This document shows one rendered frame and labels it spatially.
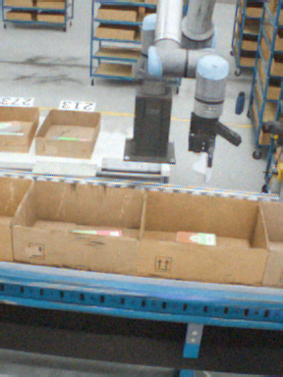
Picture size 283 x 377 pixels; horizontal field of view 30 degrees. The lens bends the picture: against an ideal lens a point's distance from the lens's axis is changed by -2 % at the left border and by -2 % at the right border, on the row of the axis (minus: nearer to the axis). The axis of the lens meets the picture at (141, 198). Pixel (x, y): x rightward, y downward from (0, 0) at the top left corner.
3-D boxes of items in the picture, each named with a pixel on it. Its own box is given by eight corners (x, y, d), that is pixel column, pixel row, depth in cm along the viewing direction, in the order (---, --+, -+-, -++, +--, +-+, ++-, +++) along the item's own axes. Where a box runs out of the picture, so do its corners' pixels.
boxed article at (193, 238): (176, 240, 191) (177, 231, 189) (213, 242, 190) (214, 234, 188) (176, 251, 185) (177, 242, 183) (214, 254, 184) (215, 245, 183)
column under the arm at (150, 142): (125, 138, 291) (128, 80, 274) (173, 141, 291) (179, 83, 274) (123, 161, 269) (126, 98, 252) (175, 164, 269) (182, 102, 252)
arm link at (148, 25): (141, 45, 259) (143, 10, 249) (176, 48, 259) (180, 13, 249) (140, 55, 247) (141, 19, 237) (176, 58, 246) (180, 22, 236)
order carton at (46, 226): (143, 231, 195) (146, 189, 186) (136, 283, 170) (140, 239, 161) (35, 220, 197) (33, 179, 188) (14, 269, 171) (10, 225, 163)
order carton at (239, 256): (252, 241, 194) (259, 199, 185) (259, 294, 169) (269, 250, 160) (142, 230, 195) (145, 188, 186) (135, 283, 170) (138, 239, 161)
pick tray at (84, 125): (100, 129, 301) (101, 112, 296) (90, 160, 268) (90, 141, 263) (50, 125, 301) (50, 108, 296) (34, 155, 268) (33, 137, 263)
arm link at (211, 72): (228, 55, 158) (231, 65, 149) (223, 94, 164) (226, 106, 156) (197, 53, 158) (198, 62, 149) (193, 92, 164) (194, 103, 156)
